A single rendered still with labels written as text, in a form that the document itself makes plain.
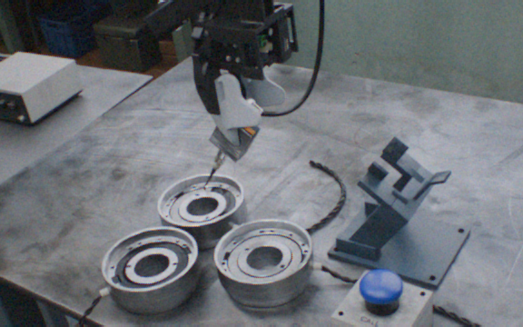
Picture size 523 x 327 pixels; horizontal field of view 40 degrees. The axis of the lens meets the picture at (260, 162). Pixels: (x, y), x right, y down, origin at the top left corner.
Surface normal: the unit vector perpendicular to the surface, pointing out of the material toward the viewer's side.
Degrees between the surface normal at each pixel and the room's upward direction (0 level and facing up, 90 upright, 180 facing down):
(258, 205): 0
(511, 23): 90
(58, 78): 90
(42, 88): 90
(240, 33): 90
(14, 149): 0
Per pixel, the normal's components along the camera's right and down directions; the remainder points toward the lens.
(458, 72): -0.56, 0.51
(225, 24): -0.14, -0.83
